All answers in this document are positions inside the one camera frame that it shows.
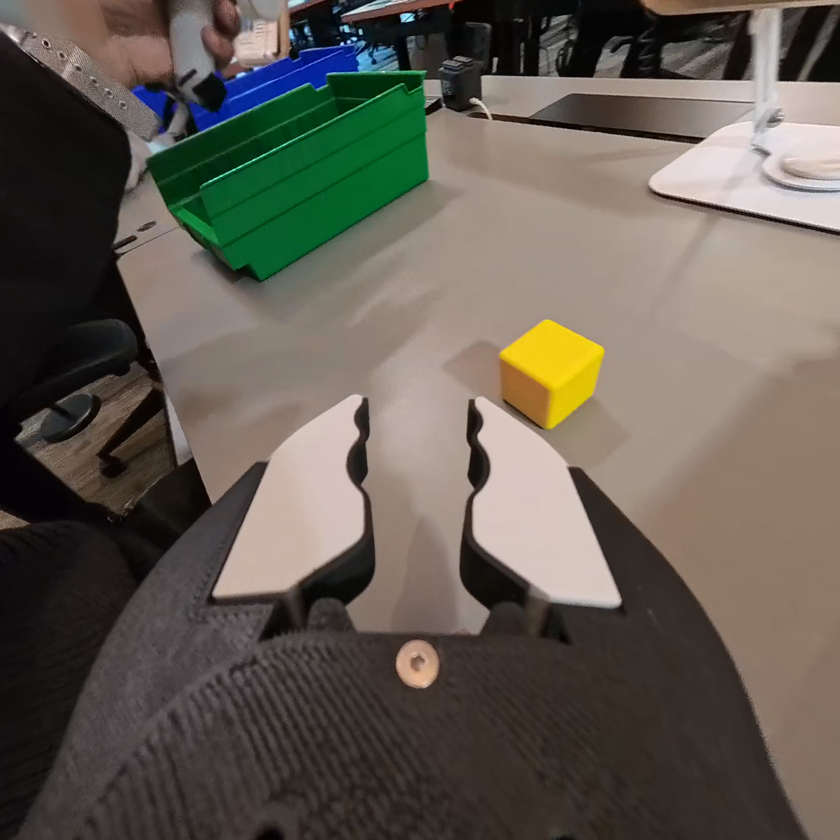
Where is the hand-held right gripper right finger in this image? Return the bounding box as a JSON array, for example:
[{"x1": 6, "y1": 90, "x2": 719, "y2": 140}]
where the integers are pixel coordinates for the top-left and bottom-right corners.
[{"x1": 459, "y1": 395, "x2": 623, "y2": 624}]

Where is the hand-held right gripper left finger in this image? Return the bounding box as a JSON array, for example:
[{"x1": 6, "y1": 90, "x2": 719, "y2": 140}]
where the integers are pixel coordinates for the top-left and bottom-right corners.
[{"x1": 210, "y1": 394, "x2": 376, "y2": 624}]

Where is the yellow cube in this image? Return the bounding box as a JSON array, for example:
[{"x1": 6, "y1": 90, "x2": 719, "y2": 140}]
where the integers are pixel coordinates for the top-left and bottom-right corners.
[{"x1": 499, "y1": 319, "x2": 606, "y2": 431}]

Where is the green plastic bin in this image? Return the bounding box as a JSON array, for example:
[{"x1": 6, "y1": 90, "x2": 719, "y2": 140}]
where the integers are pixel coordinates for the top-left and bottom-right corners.
[{"x1": 146, "y1": 70, "x2": 431, "y2": 282}]

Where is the person's left forearm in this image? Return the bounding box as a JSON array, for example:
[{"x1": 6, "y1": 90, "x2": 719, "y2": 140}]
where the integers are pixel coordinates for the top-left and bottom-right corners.
[{"x1": 0, "y1": 33, "x2": 135, "y2": 421}]

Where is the person's left hand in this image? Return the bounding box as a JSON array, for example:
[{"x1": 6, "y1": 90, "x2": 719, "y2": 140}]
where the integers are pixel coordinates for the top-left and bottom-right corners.
[{"x1": 98, "y1": 0, "x2": 242, "y2": 88}]

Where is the blue plastic bin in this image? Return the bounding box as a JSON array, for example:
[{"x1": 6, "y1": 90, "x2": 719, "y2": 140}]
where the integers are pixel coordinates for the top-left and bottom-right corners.
[{"x1": 131, "y1": 45, "x2": 361, "y2": 132}]

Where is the silver wristwatch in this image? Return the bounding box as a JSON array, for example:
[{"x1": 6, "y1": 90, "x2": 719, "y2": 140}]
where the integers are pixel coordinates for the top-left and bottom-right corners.
[{"x1": 13, "y1": 26, "x2": 161, "y2": 142}]

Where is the person's black clothing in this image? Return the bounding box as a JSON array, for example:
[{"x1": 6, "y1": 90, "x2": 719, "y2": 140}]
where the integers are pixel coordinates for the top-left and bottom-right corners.
[{"x1": 0, "y1": 518, "x2": 211, "y2": 840}]

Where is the black electronic device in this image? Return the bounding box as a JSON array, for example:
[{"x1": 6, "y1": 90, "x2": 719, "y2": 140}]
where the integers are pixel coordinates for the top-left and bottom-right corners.
[{"x1": 438, "y1": 56, "x2": 485, "y2": 112}]

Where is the white document stand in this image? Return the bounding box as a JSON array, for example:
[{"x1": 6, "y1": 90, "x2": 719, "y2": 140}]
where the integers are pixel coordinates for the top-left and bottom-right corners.
[{"x1": 648, "y1": 0, "x2": 840, "y2": 234}]

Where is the dark desk cable flap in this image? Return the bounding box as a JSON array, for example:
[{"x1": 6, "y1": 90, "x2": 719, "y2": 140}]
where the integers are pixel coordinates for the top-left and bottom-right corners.
[{"x1": 528, "y1": 92, "x2": 756, "y2": 142}]

